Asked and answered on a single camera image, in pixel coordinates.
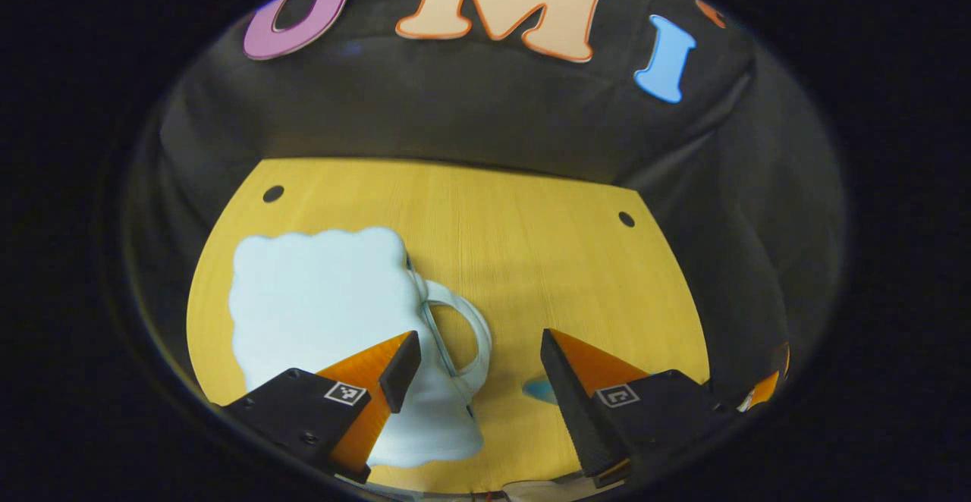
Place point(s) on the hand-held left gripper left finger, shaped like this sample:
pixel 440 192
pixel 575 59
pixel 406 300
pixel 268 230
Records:
pixel 402 369

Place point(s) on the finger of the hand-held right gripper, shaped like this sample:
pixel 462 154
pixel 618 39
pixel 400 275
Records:
pixel 766 388

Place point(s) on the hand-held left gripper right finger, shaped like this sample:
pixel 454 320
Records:
pixel 576 407

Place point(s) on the teal skin care tube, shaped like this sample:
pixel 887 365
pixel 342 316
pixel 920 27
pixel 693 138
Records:
pixel 537 390

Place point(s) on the black backdrop cloth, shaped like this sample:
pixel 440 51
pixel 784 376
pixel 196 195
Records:
pixel 470 108

